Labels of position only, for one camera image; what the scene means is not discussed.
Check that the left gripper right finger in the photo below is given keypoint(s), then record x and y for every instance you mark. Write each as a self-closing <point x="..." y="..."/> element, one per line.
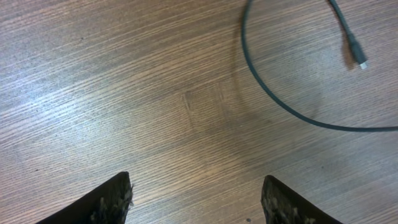
<point x="282" y="205"/>

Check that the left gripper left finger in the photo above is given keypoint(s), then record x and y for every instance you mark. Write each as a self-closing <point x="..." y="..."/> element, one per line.
<point x="108" y="203"/>

